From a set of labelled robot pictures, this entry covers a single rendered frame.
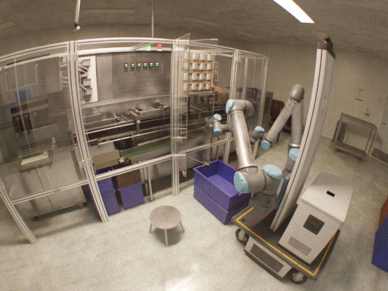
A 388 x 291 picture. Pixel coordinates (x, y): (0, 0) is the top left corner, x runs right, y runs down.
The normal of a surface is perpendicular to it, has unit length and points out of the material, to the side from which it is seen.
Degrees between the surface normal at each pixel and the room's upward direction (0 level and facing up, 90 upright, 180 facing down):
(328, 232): 90
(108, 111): 90
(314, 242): 90
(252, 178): 42
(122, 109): 90
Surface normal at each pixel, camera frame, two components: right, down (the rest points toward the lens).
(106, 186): 0.59, 0.36
